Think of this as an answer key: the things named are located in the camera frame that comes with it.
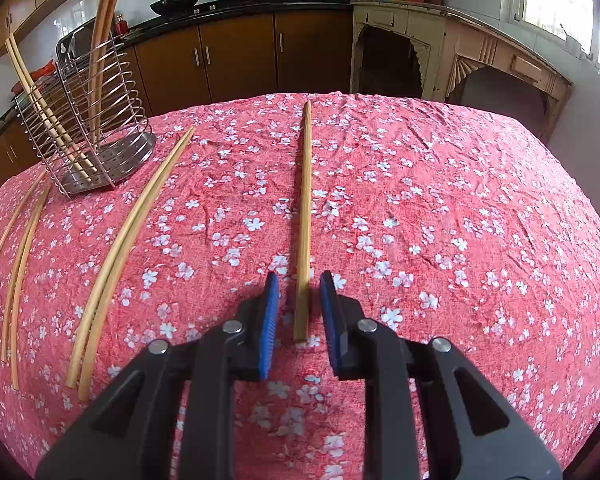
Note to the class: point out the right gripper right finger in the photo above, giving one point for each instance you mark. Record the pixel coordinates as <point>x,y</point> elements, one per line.
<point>471,430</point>

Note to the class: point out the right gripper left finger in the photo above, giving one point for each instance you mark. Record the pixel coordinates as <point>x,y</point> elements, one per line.
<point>169,412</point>

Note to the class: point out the wooden chopstick single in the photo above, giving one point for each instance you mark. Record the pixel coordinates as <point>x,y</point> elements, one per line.
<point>19,208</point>

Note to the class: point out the brown lower kitchen cabinets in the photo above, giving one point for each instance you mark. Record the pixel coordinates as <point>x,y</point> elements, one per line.
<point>224,56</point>

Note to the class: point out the chopstick in holder leaning left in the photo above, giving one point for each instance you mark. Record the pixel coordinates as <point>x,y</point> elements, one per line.
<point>53,125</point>

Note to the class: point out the chopstick in holder leaning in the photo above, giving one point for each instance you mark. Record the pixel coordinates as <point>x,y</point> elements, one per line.
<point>53,125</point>
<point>101,31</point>

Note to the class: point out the wooden chopstick right pair outer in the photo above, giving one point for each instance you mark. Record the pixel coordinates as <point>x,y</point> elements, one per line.
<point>85,346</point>

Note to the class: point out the pink floral tablecloth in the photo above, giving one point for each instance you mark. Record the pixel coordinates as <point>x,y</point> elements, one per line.
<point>440,220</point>

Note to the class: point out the red sauce bottle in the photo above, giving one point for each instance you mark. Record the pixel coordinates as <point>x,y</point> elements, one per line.
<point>120,24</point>

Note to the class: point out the chopstick in holder leaning right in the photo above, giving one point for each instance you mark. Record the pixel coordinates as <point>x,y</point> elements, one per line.
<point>101,31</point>

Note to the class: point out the black wok left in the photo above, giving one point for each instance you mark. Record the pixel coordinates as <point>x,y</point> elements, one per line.
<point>171,8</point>

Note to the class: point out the cream wooden side table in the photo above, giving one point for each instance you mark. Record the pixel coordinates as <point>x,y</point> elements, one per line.
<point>450,45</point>

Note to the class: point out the steel wire utensil holder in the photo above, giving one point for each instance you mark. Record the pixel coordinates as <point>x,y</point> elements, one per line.
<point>126,141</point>

